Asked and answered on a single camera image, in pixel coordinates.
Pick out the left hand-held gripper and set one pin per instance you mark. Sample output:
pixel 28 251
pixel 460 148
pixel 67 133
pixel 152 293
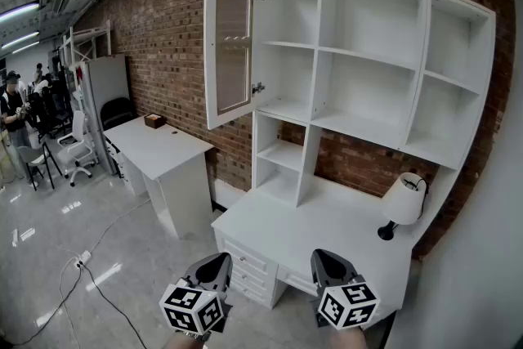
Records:
pixel 186 308

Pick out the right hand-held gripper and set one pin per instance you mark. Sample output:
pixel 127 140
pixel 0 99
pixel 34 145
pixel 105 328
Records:
pixel 347 304

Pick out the white shelf desk unit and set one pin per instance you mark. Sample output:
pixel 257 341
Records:
pixel 355 86

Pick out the white glass cabinet door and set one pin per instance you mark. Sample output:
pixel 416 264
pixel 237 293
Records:
pixel 210 53

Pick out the person's left forearm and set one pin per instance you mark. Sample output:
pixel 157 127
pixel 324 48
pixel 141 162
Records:
pixel 180 343

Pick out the person's right forearm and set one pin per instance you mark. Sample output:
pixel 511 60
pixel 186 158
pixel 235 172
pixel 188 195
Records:
pixel 347 339

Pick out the wide white desk drawer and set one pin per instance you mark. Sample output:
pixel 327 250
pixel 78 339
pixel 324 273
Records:
pixel 296 278

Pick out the white desk with drawers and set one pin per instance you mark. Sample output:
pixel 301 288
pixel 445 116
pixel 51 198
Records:
pixel 318 225

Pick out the silver wristwatch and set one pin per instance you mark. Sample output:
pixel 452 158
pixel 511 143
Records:
pixel 196 336

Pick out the white baseboard panel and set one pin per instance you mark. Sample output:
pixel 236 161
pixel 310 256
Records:
pixel 222 196

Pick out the white shade table lamp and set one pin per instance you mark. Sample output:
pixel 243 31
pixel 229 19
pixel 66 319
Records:
pixel 404 200

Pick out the white power strip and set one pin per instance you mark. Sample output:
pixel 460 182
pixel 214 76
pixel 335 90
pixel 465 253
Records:
pixel 85 256

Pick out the small plain white table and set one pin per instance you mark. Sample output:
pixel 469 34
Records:
pixel 155 147

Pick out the brown box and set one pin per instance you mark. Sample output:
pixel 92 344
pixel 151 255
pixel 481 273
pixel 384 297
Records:
pixel 154 122

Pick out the black folding chair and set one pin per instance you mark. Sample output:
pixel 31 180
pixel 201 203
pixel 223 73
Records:
pixel 116 110

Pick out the metal door hinge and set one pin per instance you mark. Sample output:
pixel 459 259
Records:
pixel 257 88

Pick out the white office chair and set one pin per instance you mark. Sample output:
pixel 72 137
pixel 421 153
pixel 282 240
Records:
pixel 77 126

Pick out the grey chair with black legs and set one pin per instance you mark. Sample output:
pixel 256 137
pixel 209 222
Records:
pixel 30 155

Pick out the grey partition panel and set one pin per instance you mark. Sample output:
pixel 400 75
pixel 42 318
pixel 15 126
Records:
pixel 108 77

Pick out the black office chair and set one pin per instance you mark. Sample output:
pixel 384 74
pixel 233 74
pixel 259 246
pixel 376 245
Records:
pixel 49 110

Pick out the red hanging cloth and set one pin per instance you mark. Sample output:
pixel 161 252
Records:
pixel 79 74

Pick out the white metal rack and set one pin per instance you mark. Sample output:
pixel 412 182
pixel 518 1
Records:
pixel 110 37

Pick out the fluorescent ceiling light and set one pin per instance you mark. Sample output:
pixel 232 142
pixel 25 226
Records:
pixel 20 11
pixel 20 40

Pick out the white drawer pedestal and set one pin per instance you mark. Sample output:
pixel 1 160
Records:
pixel 130 175

